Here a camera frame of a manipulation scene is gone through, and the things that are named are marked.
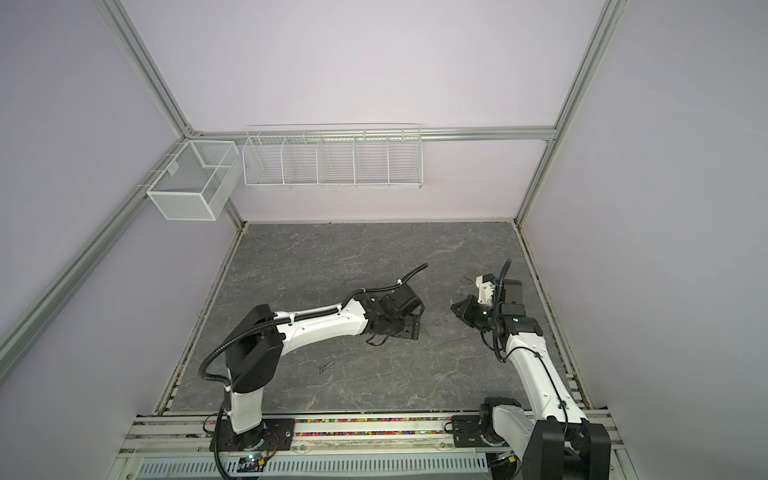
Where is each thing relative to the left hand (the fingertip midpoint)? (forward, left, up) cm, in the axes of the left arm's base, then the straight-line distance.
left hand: (408, 332), depth 84 cm
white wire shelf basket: (+53, +21, +23) cm, 62 cm away
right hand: (+4, -13, +6) cm, 15 cm away
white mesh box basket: (+51, +68, +18) cm, 87 cm away
